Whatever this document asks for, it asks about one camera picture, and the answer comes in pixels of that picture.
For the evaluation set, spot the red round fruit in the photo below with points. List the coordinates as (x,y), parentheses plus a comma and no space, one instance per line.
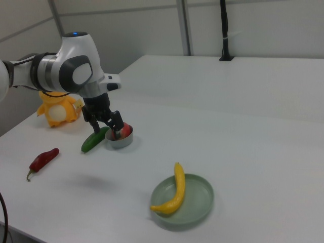
(126,130)

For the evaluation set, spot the green plastic plate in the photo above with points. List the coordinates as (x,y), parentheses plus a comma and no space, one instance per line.
(197,200)

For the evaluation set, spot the orange plush toy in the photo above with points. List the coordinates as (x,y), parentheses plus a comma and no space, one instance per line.
(57,114)

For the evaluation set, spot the red chili pepper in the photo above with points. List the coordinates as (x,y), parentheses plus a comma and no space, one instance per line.
(43,159)

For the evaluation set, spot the green cucumber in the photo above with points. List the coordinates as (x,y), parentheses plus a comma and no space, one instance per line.
(92,141)

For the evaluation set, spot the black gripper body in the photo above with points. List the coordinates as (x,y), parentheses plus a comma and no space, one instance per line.
(97,103)

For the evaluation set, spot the small metal bowl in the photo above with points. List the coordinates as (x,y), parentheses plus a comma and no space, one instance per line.
(121,143)

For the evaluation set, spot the yellow banana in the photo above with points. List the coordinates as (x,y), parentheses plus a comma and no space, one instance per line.
(180,187)

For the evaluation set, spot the grey partition post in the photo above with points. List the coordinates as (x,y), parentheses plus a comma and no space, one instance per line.
(184,25)

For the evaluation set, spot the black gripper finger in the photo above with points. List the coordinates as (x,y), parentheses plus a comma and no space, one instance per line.
(117,122)
(95,126)

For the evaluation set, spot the black pole stand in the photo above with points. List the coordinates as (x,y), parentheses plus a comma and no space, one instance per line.
(224,25)

